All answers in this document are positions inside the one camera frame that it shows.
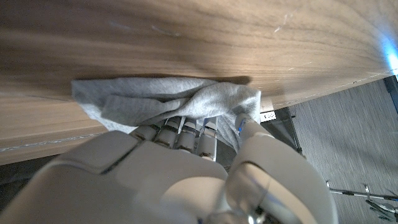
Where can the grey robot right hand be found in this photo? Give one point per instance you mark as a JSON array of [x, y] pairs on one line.
[[155, 186]]

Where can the grey fabric shorts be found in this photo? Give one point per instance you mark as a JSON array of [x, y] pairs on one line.
[[186, 99]]

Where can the white power strip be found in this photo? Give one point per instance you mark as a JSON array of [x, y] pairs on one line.
[[268, 116]]

